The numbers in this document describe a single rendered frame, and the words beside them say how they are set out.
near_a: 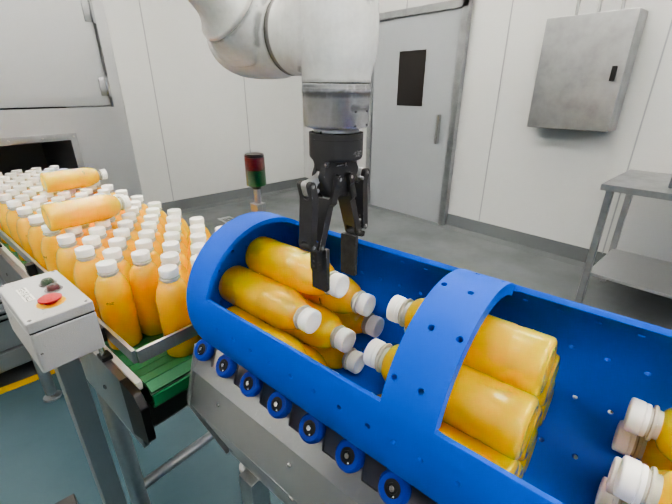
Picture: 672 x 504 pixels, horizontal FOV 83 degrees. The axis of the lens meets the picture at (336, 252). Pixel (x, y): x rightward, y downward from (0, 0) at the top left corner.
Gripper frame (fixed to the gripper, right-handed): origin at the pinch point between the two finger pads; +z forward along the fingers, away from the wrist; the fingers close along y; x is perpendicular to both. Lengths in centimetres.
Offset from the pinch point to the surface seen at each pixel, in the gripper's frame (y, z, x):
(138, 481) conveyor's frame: -20, 85, 61
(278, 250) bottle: -1.6, 0.4, 11.6
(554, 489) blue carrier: 2.6, 22.9, -35.7
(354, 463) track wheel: -11.6, 22.6, -13.4
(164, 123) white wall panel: 189, 16, 421
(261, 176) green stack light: 35, 1, 60
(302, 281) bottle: -3.4, 3.2, 4.1
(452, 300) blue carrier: -4.7, -3.7, -21.2
